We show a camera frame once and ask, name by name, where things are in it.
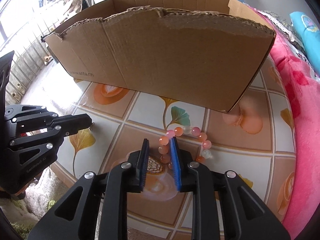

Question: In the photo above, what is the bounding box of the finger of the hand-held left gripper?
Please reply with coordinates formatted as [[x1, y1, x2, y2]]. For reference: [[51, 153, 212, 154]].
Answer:
[[5, 106, 91, 130], [10, 125, 90, 153]]

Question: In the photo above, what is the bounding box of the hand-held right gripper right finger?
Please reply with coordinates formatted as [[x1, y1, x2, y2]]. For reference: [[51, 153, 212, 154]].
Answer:
[[171, 137, 290, 240]]

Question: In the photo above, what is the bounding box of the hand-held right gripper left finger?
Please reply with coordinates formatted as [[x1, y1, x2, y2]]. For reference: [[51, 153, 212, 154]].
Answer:
[[27, 138, 150, 240]]

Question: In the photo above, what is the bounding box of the pink bead bracelet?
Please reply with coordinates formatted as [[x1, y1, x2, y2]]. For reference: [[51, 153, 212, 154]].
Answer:
[[157, 126, 214, 168]]

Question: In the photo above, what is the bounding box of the brown cardboard box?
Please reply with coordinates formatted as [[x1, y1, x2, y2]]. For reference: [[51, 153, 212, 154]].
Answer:
[[41, 0, 277, 113]]

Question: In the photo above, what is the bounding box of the white fluffy garment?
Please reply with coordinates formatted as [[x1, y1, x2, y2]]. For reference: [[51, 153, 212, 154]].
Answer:
[[24, 166, 75, 220]]

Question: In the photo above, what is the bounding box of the green fluffy cloth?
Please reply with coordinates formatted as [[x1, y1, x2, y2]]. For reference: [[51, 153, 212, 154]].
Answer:
[[0, 197, 57, 233]]

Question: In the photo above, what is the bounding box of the metal window railing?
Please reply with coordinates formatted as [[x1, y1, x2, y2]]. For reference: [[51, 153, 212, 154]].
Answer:
[[0, 0, 75, 103]]

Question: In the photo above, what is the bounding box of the pile of clothes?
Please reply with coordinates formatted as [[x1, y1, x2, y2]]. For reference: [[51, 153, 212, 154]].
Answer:
[[62, 0, 89, 14]]

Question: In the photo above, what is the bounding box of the pink fleece blanket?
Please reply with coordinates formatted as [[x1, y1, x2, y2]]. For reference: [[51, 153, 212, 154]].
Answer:
[[252, 7, 320, 238]]

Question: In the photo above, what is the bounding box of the grey lace cloth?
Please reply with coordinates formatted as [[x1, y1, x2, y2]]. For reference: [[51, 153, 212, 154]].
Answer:
[[260, 10, 308, 50]]

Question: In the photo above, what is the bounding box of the blue cartoon pillow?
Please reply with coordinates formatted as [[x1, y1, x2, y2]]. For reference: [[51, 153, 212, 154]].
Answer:
[[290, 11, 320, 67]]

